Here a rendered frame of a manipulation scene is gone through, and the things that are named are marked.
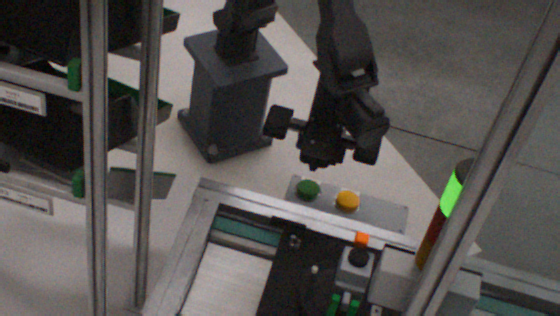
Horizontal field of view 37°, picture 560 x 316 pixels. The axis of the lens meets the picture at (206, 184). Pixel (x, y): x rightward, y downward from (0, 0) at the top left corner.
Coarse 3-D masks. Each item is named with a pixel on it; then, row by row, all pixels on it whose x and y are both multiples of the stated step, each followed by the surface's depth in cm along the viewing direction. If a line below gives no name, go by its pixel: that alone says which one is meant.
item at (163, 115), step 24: (48, 72) 110; (48, 96) 113; (120, 96) 123; (0, 120) 99; (24, 120) 97; (48, 120) 96; (72, 120) 95; (120, 120) 105; (24, 144) 98; (48, 144) 97; (72, 144) 96; (120, 144) 108; (72, 168) 98
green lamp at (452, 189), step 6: (450, 180) 89; (456, 180) 87; (450, 186) 89; (456, 186) 87; (444, 192) 91; (450, 192) 89; (456, 192) 88; (444, 198) 90; (450, 198) 89; (444, 204) 90; (450, 204) 89; (444, 210) 90; (450, 210) 90
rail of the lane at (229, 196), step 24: (216, 192) 144; (240, 192) 144; (240, 216) 143; (264, 216) 141; (288, 216) 141; (312, 216) 142; (336, 216) 142; (336, 240) 140; (384, 240) 140; (408, 240) 140
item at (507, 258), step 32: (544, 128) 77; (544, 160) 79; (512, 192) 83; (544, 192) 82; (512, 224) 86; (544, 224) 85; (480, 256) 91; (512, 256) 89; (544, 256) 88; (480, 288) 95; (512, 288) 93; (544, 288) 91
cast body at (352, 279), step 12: (348, 252) 121; (360, 252) 120; (348, 264) 120; (360, 264) 119; (372, 264) 121; (336, 276) 121; (348, 276) 120; (360, 276) 119; (336, 288) 122; (348, 288) 121; (360, 288) 121; (348, 300) 121; (360, 300) 122
